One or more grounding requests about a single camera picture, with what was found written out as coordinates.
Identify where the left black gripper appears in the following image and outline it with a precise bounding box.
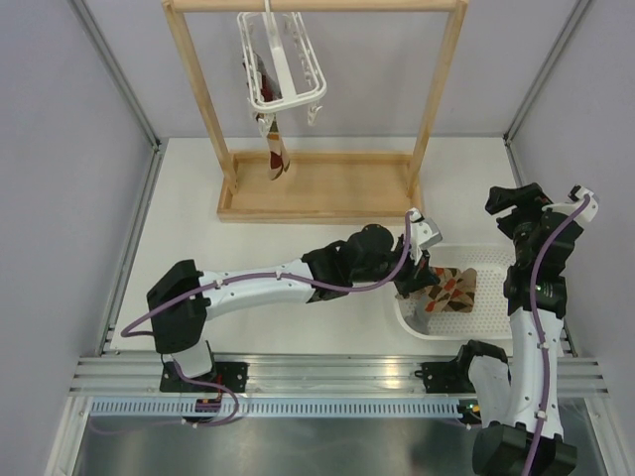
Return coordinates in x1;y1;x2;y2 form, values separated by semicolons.
352;237;441;299

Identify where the beige argyle sock front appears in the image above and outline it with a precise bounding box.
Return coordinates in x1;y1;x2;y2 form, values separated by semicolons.
413;267;464;313

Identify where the beige argyle sock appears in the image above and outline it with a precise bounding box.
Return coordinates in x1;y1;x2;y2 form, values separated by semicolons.
413;267;464;313
426;267;477;313

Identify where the grey sock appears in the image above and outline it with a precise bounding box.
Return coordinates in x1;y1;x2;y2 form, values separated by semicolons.
404;306;431;335

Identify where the white plastic clip hanger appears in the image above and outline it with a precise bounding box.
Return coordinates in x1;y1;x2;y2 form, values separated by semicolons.
236;1;327;115

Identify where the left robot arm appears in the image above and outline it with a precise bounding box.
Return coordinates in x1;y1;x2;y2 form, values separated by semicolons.
147;219;443;392

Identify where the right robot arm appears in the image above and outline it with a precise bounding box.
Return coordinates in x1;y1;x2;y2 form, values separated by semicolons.
452;183;597;475

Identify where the white hanger clip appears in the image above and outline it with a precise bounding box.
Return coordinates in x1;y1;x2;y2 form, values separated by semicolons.
307;102;323;127

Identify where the white perforated plastic basket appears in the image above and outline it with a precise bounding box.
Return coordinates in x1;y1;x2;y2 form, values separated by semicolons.
387;244;515;341

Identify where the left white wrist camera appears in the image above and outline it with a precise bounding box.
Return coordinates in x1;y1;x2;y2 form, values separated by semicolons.
405;208;443;263

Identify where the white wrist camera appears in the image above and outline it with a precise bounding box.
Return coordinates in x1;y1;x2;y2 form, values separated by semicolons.
542;184;599;227
405;208;443;263

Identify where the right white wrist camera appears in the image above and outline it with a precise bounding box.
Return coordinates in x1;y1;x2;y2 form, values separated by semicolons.
542;184;599;227

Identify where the wooden hanger rack frame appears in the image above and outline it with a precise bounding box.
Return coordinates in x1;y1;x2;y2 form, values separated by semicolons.
163;1;468;224

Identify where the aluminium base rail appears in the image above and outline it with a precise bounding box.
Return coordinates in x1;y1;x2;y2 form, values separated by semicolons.
68;351;611;398

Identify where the right aluminium frame post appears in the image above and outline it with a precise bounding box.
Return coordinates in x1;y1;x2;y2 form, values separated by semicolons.
503;0;594;147

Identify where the aluminium frame post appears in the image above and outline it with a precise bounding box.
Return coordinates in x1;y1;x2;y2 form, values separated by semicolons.
503;0;594;147
67;0;162;152

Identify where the white slotted cable duct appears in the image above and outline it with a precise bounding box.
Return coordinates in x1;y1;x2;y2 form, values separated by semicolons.
90;398;462;418

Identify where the left aluminium frame post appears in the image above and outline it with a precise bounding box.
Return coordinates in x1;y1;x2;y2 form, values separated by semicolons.
67;0;162;152

